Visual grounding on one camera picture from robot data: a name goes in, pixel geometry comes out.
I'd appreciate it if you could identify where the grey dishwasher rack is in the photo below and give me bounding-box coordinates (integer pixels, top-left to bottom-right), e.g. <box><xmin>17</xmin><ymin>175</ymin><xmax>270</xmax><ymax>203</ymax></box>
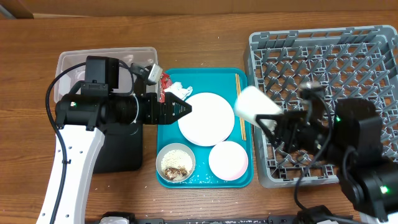
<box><xmin>243</xmin><ymin>25</ymin><xmax>398</xmax><ymax>189</ymax></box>

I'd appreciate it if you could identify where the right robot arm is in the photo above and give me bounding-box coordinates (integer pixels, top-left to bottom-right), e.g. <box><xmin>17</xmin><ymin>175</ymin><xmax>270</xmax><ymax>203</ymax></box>
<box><xmin>255</xmin><ymin>98</ymin><xmax>397</xmax><ymax>223</ymax></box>

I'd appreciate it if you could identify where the clear plastic bin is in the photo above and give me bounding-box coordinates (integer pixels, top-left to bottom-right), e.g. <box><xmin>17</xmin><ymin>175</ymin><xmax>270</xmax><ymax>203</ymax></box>
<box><xmin>53</xmin><ymin>47</ymin><xmax>158</xmax><ymax>102</ymax></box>

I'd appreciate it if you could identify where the red snack wrapper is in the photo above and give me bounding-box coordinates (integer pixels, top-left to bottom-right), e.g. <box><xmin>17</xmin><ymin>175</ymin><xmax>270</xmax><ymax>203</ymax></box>
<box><xmin>159</xmin><ymin>73</ymin><xmax>172</xmax><ymax>103</ymax></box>

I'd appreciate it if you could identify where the black plastic tray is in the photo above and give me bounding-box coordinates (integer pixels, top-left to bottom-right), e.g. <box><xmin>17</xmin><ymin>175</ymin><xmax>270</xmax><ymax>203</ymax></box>
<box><xmin>93</xmin><ymin>123</ymin><xmax>143</xmax><ymax>174</ymax></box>

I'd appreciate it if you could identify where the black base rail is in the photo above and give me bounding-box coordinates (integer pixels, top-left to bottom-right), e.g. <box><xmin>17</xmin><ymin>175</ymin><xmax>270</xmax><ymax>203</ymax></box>
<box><xmin>93</xmin><ymin>211</ymin><xmax>358</xmax><ymax>224</ymax></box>

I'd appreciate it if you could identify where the wooden chopstick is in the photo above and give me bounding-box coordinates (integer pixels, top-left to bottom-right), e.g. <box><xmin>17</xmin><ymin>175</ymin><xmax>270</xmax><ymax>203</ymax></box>
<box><xmin>234</xmin><ymin>73</ymin><xmax>246</xmax><ymax>141</ymax></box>
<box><xmin>236</xmin><ymin>73</ymin><xmax>248</xmax><ymax>141</ymax></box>

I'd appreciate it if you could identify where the white tissue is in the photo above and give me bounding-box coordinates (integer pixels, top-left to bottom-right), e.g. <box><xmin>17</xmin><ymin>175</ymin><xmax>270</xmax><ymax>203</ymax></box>
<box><xmin>164</xmin><ymin>82</ymin><xmax>193</xmax><ymax>101</ymax></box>

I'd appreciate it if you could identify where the teal serving tray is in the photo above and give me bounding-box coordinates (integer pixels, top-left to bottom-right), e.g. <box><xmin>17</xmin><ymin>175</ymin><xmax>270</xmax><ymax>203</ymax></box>
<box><xmin>156</xmin><ymin>68</ymin><xmax>254</xmax><ymax>189</ymax></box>

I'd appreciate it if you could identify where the white round plate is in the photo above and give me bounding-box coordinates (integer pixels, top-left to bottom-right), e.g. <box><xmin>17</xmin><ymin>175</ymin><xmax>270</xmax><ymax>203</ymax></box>
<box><xmin>178</xmin><ymin>93</ymin><xmax>235</xmax><ymax>147</ymax></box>

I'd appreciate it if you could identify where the white cup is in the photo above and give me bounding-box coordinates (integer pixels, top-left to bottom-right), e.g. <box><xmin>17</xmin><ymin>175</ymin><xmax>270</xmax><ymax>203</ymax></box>
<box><xmin>233</xmin><ymin>86</ymin><xmax>283</xmax><ymax>128</ymax></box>

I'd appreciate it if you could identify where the pink bowl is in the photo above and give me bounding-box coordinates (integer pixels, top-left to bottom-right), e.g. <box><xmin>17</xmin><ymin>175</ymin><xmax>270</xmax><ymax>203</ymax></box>
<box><xmin>208</xmin><ymin>141</ymin><xmax>249</xmax><ymax>181</ymax></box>

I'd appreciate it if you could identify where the grey bowl with food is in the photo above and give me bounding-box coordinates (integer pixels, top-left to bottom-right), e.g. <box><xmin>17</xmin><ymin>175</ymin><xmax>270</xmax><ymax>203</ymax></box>
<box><xmin>155</xmin><ymin>143</ymin><xmax>196</xmax><ymax>184</ymax></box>

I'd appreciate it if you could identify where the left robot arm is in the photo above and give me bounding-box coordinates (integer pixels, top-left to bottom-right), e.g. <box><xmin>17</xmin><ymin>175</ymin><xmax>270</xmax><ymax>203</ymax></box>
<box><xmin>37</xmin><ymin>55</ymin><xmax>192</xmax><ymax>223</ymax></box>

